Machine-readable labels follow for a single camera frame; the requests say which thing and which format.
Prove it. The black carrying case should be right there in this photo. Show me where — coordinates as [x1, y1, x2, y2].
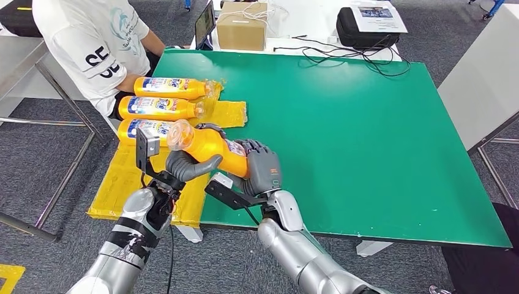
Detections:
[335, 6, 401, 50]

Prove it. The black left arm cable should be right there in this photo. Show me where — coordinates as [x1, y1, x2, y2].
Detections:
[166, 225, 176, 294]

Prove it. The grey steel table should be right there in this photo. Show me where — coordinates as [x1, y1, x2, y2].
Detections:
[0, 36, 109, 243]

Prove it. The yellow floor tape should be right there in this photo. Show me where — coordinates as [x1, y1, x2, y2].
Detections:
[0, 263, 26, 294]

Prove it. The brown cardboard box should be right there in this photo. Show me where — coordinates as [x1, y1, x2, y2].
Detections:
[215, 1, 269, 51]

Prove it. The black tablet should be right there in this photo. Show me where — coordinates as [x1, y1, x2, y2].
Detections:
[194, 0, 217, 51]

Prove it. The yellow taped mat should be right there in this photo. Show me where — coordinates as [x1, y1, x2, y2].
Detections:
[87, 79, 248, 229]

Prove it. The white table foot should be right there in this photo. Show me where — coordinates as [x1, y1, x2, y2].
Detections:
[176, 225, 204, 243]
[356, 240, 394, 258]

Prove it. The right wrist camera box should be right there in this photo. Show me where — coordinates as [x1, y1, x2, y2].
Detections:
[204, 172, 266, 211]

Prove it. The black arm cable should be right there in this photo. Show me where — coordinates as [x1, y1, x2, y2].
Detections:
[166, 225, 176, 294]
[243, 206, 263, 228]

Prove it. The person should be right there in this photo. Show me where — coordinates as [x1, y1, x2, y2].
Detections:
[31, 0, 185, 121]

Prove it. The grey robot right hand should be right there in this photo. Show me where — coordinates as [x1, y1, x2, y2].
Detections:
[234, 138, 283, 198]

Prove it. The white printed paper sheet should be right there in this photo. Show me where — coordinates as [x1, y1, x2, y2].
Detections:
[349, 1, 409, 34]

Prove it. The white cord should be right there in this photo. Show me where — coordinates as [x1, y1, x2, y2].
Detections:
[217, 1, 290, 39]

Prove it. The pale grey desk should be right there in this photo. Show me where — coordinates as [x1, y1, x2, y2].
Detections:
[437, 4, 519, 209]

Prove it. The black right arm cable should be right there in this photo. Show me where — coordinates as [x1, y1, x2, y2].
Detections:
[243, 206, 263, 228]

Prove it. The green table mat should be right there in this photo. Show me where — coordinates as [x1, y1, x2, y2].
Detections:
[152, 48, 513, 249]

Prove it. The blue cart frame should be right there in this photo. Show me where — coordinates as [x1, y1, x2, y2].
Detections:
[468, 0, 507, 21]

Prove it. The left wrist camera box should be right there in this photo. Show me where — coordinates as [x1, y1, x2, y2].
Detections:
[135, 127, 162, 173]

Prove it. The black bag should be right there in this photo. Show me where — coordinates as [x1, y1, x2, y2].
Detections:
[0, 0, 43, 38]

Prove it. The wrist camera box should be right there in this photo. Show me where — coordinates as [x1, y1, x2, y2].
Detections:
[135, 127, 162, 173]
[204, 172, 266, 211]

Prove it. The person's leg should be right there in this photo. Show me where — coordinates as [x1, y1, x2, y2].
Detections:
[439, 203, 519, 294]

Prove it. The white table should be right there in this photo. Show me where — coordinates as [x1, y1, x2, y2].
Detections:
[188, 0, 404, 63]

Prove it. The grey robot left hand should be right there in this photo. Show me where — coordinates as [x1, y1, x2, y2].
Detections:
[165, 122, 228, 183]

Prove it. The orange detergent bottle clear cap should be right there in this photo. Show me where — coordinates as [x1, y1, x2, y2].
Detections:
[166, 119, 250, 179]
[116, 118, 179, 148]
[133, 77, 217, 101]
[118, 96, 206, 122]

